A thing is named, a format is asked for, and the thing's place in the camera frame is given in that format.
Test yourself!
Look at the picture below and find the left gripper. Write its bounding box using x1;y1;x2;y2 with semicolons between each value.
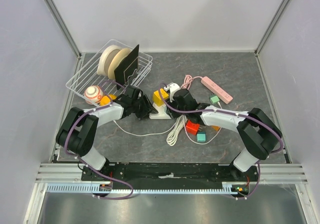
131;94;158;121

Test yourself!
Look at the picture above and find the yellow cube plug adapter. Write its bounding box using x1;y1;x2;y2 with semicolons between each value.
152;88;169;107

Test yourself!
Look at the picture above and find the red cube plug adapter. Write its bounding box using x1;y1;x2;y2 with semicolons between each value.
185;120;200;135

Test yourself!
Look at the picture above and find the teal plug adapter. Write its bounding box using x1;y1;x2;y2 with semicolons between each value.
196;132;207;143

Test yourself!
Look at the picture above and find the pink power strip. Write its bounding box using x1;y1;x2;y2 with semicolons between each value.
200;76;233;104

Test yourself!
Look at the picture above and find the orange power strip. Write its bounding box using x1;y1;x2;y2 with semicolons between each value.
212;126;221;131

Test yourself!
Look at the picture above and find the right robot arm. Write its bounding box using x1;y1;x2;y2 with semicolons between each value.
167;89;284;181

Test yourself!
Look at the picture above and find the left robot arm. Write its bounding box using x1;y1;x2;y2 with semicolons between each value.
55;86;158;180

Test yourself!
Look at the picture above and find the green plug adapter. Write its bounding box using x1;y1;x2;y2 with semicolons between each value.
209;95;220;105

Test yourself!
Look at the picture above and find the black square board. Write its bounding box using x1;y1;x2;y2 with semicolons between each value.
114;45;139;85

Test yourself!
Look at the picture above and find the white orange striped ball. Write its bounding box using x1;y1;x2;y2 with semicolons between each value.
84;85;104;105

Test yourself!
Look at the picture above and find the beige round plate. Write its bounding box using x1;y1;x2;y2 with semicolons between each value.
107;48;131;80

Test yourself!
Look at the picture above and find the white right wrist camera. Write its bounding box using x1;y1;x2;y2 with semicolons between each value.
163;83;181;102

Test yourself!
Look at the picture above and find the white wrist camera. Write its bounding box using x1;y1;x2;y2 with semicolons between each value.
124;86;134;96
163;83;181;102

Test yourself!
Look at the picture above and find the white coiled power cord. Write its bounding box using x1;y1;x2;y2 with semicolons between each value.
112;102;225;147

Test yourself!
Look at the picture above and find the pink coiled cord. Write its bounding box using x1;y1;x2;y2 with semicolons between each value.
179;74;205;91

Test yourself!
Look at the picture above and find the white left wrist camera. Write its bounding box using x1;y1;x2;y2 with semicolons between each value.
124;86;134;96

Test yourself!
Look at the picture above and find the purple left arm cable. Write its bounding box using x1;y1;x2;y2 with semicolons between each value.
64;80;135;201

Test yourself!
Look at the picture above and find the white wire dish rack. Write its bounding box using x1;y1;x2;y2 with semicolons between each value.
66;40;153;107

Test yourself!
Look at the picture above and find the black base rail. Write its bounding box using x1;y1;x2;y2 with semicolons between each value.
81;161;258;191

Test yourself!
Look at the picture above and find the slotted cable duct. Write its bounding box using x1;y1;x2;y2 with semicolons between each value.
46;183;238;195

